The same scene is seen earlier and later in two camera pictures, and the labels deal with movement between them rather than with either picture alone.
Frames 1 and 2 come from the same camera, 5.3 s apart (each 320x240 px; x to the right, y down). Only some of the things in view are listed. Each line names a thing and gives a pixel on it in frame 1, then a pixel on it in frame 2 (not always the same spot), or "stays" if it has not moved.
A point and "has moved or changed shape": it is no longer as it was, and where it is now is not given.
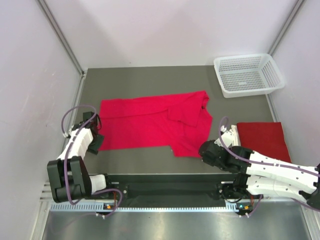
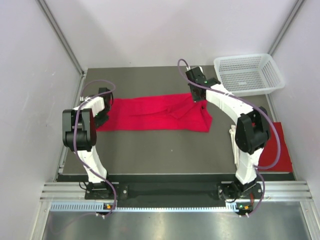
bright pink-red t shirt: x=182 y=120 has moved or changed shape
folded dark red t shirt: x=266 y=138 stays
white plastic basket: x=248 y=75 stays
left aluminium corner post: x=42 y=4 stays
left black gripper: x=93 y=149 -> x=99 y=122
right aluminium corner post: x=297 y=7 stays
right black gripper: x=205 y=159 -> x=195 y=98
